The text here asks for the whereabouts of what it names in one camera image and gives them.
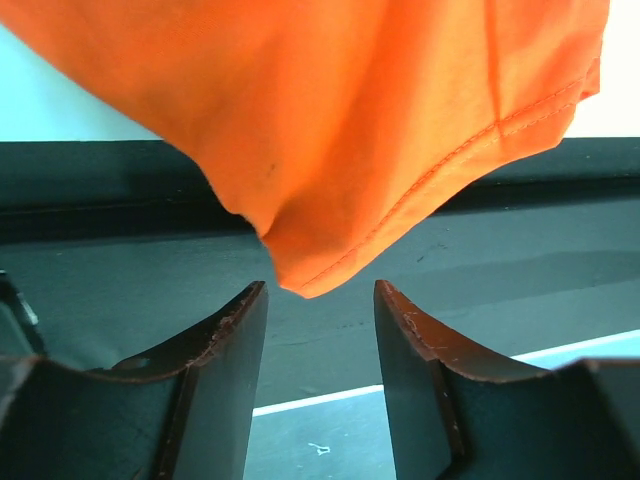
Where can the orange t-shirt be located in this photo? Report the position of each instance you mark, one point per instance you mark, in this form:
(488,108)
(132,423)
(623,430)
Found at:
(332,127)

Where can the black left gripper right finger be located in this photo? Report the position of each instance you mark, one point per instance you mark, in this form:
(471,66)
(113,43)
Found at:
(459,410)

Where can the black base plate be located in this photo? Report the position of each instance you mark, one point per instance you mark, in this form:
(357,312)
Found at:
(119,245)

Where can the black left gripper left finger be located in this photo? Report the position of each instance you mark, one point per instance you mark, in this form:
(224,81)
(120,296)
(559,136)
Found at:
(179,410)

